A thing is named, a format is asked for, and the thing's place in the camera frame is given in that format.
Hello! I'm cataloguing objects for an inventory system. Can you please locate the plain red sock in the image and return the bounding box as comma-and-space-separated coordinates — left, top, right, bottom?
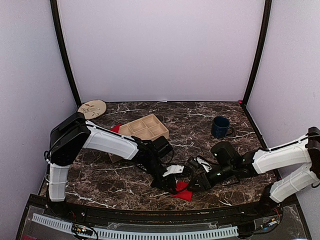
110, 124, 122, 134

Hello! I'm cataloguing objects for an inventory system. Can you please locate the bird painted ceramic plate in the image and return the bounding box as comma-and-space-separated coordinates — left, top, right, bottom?
77, 100, 107, 120

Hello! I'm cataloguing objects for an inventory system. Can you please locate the black left frame post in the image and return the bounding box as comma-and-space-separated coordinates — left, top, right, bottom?
50, 0, 82, 107

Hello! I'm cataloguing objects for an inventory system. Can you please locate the wooden compartment tray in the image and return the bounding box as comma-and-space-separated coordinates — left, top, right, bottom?
108, 113, 170, 164

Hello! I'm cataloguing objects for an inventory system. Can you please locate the black right frame post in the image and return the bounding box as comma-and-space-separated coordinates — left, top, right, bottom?
241, 0, 273, 111

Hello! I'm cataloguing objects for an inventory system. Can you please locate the red snowflake santa sock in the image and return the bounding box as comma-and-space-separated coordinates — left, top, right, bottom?
170, 181, 193, 202

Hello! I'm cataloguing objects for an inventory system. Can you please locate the white slotted cable duct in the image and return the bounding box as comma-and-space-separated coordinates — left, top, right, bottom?
31, 213, 239, 240

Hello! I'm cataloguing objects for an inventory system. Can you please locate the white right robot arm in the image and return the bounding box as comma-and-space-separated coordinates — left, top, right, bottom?
187, 126, 320, 217

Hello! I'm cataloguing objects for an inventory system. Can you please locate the black front table rail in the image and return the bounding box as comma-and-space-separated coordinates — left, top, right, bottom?
24, 189, 301, 227

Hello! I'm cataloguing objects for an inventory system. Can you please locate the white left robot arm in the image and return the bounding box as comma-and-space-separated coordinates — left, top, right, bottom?
44, 112, 177, 218

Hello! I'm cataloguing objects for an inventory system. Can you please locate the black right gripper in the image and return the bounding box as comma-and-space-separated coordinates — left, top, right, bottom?
187, 161, 235, 192

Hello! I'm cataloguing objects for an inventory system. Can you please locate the black frame post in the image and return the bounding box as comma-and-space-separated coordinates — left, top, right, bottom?
241, 0, 273, 111
50, 0, 82, 107

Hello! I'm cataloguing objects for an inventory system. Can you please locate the dark blue mug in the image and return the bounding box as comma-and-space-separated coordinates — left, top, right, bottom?
211, 116, 234, 139

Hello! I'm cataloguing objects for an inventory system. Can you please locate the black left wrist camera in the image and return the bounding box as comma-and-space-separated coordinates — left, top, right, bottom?
152, 136, 173, 158

